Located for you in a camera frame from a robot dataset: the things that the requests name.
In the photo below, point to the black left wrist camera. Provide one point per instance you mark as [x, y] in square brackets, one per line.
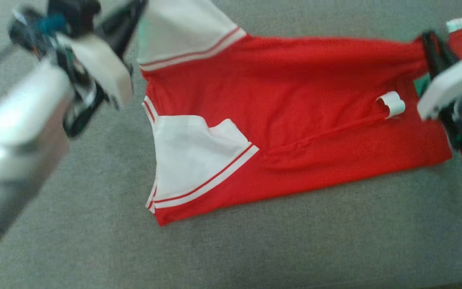
[24, 32]

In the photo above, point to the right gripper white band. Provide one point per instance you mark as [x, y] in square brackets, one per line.
[451, 82]

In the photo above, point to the red basketball jersey white trim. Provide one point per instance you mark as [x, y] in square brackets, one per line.
[287, 100]

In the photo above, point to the grey sofa seat cushion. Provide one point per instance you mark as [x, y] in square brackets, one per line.
[255, 253]

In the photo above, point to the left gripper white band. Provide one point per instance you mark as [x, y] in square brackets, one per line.
[102, 68]

